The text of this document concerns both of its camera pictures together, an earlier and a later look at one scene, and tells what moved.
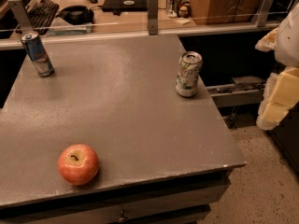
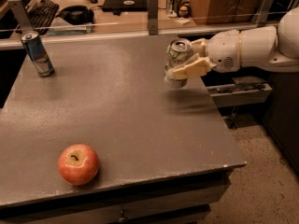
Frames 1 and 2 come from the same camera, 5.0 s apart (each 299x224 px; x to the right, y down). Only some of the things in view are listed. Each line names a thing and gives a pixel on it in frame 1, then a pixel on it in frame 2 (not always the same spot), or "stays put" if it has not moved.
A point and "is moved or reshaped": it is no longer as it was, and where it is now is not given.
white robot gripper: [289, 38] -> [222, 51]
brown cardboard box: [226, 5] stays put
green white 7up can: [189, 67] is moved or reshaped
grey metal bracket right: [260, 19] stays put
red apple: [78, 164] stays put
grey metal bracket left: [21, 15] stays put
